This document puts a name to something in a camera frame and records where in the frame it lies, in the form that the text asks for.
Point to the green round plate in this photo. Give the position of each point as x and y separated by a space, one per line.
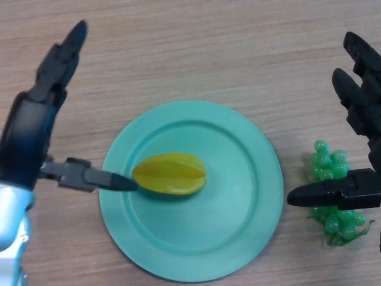
208 232

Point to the yellow starfruit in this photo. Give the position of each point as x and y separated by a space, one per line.
172 174

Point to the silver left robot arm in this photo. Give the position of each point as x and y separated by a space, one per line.
12 223

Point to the green grape bunch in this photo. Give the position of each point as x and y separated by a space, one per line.
332 223

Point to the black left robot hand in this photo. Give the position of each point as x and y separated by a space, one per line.
23 140

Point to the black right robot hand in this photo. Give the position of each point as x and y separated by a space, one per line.
370 119

